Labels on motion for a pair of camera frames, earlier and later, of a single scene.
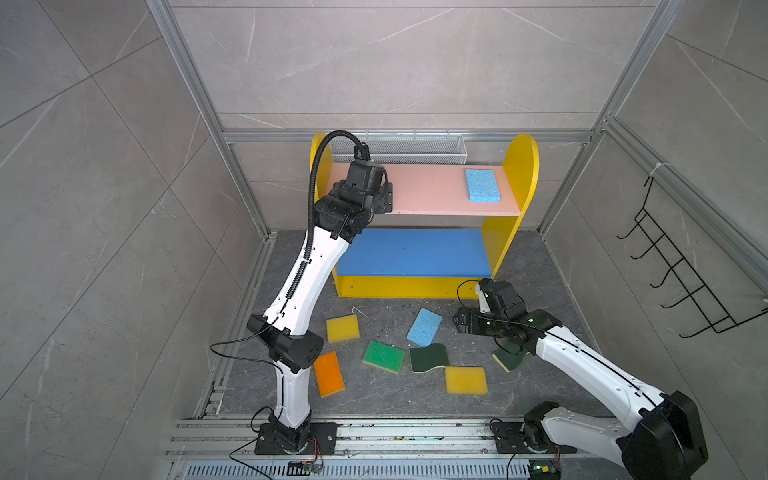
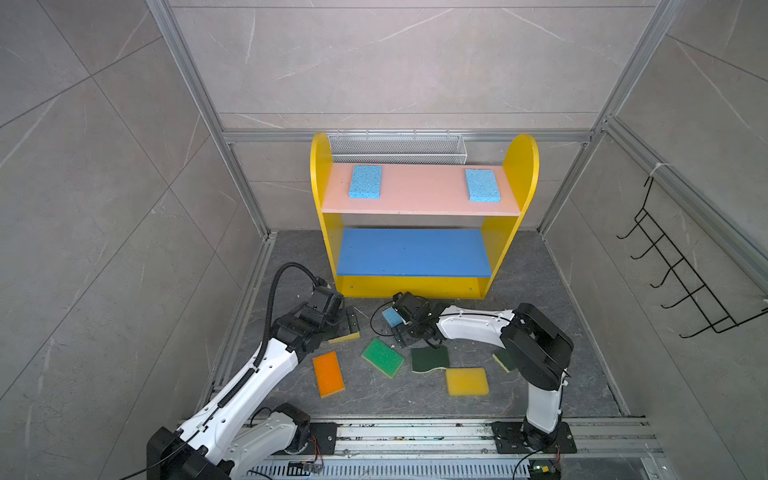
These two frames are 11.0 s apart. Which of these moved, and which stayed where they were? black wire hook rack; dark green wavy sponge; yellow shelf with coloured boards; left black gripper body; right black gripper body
Moved: left black gripper body; right black gripper body
Stayed: dark green wavy sponge; black wire hook rack; yellow shelf with coloured boards
